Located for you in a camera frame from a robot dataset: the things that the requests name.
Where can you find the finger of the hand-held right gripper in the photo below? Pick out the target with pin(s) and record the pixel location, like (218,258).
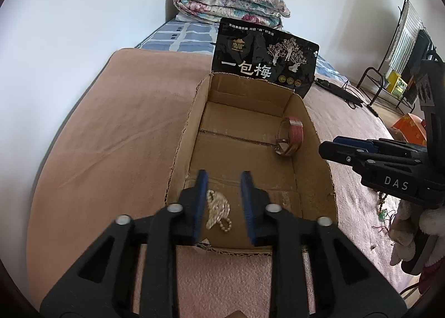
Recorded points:
(337,153)
(358,143)

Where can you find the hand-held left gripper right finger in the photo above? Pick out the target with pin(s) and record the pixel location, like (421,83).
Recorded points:
(247,200)

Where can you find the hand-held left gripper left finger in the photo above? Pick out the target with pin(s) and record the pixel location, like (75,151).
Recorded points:
(201,200)

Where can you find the cardboard box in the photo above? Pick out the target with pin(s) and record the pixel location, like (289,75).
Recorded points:
(236,151)

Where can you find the orange box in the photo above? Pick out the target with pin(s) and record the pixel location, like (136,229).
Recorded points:
(410,128)

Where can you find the black folded tripod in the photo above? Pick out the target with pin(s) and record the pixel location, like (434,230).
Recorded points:
(333,90)

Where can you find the black clothes rack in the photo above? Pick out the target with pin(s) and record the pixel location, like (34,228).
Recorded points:
(370,76)

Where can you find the yellow box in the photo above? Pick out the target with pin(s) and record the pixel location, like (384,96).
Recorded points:
(397,84)

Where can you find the striped hanging cloth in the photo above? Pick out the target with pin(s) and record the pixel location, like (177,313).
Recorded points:
(406,40)

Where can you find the dark hanging clothes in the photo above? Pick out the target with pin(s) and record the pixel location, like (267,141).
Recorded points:
(422,47)

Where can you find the pink blanket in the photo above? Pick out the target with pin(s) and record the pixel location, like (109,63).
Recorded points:
(104,130)

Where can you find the black snack bag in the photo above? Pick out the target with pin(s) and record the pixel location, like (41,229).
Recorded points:
(250,47)

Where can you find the blue checked bed sheet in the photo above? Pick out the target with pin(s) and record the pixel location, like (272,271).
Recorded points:
(180,34)

